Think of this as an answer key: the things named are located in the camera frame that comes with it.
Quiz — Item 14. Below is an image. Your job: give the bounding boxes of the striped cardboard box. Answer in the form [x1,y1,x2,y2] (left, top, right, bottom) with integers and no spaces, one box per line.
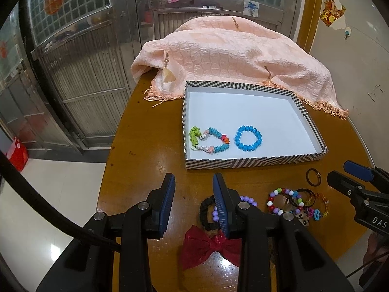
[182,81,329,170]

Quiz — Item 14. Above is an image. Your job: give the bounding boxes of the round multicolour bead bracelet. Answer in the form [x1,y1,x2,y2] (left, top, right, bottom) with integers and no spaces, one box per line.
[267,188,304,216]

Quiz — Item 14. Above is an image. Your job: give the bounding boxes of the blue bead bracelet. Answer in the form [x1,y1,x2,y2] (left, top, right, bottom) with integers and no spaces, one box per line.
[235,125,263,152]

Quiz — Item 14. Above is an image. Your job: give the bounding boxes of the orange translucent bead bracelet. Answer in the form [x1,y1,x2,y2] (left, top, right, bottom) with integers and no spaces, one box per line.
[305,192,330,219]

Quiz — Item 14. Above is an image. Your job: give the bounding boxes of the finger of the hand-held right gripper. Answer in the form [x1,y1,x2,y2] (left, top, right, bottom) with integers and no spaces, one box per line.
[327,171,370,207]
[343,160,389,193]

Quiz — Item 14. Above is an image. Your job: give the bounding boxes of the multicolour chunky bead bracelet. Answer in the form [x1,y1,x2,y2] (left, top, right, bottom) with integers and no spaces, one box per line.
[188,126,230,154]

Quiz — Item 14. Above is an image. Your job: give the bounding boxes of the cartoon wall decoration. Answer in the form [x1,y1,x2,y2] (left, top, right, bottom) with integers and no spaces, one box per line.
[320,0,353,41]

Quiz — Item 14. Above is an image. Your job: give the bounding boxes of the thick black cable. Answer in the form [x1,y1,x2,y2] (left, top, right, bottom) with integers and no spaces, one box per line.
[0,150,122,250]

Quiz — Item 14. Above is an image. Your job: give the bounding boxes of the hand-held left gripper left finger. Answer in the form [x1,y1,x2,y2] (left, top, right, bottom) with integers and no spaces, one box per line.
[36,173,177,292]

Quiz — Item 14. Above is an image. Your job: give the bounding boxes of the wooden door frame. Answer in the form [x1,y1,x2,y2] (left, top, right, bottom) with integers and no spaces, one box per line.
[296,0,324,54]

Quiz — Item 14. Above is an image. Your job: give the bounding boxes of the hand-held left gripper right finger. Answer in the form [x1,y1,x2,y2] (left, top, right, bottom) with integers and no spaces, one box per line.
[212,173,354,292]

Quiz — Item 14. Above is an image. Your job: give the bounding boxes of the purple bead bracelet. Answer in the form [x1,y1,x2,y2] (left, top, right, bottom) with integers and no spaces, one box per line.
[212,195,258,223]

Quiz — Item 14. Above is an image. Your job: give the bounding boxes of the metal security door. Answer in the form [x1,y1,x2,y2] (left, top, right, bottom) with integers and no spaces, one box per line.
[0,0,304,159]

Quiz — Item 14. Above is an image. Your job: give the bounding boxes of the blue flower sticker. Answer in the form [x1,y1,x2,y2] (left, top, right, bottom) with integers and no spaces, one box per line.
[244,0,259,16]

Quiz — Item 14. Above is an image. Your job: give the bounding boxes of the round red window sticker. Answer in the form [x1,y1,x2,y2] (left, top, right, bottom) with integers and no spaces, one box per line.
[44,0,67,15]

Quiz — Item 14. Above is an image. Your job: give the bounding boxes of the black braided bracelet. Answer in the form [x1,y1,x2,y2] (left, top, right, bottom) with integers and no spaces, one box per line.
[199,195,221,232]

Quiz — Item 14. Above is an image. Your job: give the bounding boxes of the colourful letter charm bracelet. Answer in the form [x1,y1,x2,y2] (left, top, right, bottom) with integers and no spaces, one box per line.
[290,207,323,227]

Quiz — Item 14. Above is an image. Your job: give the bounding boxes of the red bow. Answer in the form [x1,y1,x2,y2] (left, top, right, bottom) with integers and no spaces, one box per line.
[181,224,242,271]

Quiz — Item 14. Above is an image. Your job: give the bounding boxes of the thin black hair tie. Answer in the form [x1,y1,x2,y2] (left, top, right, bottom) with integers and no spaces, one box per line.
[289,189,317,209]

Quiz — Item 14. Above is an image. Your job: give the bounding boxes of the person's right hand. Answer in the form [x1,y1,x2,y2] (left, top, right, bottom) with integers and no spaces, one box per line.
[363,231,389,289]

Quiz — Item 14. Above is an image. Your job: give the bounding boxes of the red bag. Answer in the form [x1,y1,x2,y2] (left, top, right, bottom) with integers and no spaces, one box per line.
[4,137,29,172]

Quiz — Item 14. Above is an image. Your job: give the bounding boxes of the pink fringed cloth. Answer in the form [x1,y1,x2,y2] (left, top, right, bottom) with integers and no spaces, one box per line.
[131,15,349,120]

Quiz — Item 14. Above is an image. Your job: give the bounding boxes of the black ring with gold clasp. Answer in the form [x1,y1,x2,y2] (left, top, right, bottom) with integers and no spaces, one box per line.
[306,168,323,187]

